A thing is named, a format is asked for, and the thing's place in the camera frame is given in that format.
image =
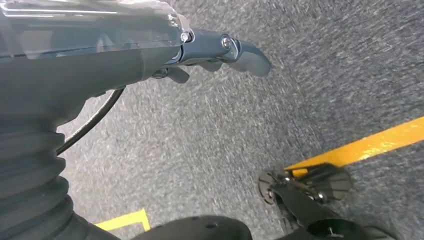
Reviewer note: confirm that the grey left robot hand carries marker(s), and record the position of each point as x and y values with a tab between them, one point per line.
82	66

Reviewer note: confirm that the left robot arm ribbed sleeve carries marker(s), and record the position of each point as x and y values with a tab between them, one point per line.
30	185

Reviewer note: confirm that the black robot body shell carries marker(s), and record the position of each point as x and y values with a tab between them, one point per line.
192	230

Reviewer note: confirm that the black robot foot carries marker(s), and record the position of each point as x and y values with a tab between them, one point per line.
331	182

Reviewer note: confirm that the yellow floor tape square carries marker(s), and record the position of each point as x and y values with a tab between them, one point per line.
364	149

